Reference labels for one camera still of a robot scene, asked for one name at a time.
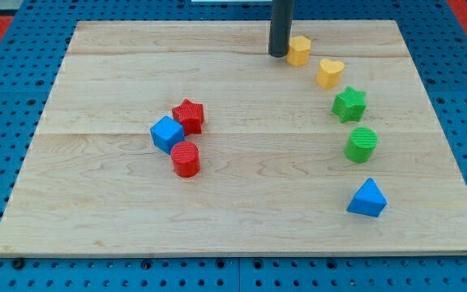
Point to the red star block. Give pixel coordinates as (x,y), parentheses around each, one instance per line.
(190,115)

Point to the yellow heart block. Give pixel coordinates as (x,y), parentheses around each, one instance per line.
(329,73)

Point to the green star block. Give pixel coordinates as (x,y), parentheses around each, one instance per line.
(349,105)

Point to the red cylinder block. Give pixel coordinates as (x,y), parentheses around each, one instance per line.
(185,158)

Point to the light wooden board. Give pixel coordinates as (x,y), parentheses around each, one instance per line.
(273,180)

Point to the blue cube block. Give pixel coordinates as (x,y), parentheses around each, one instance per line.
(166,133)

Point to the yellow pentagon block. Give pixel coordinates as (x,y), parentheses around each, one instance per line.
(299,51)

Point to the green cylinder block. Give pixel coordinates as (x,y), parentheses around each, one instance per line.
(361,144)

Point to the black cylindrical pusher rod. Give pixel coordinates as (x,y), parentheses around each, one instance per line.
(280,27)

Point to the blue triangle block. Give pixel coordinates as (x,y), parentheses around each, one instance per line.
(368,200)

